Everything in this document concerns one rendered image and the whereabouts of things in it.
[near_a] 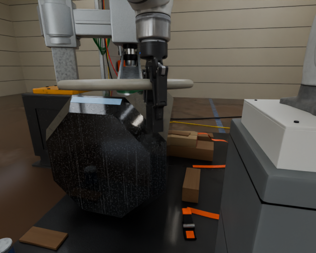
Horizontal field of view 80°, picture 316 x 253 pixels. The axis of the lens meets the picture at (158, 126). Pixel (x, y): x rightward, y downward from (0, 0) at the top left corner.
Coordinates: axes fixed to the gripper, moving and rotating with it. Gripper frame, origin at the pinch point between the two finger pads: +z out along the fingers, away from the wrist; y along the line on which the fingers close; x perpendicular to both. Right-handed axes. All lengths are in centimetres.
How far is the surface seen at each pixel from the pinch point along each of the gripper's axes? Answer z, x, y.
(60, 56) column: -34, 32, 157
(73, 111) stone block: 5, 23, 64
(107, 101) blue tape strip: 0, 5, 56
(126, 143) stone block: 21, -2, 46
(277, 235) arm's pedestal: 19.0, -13.7, -29.9
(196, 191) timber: 66, -53, 52
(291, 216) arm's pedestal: 14.2, -14.8, -31.1
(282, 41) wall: -120, -517, 337
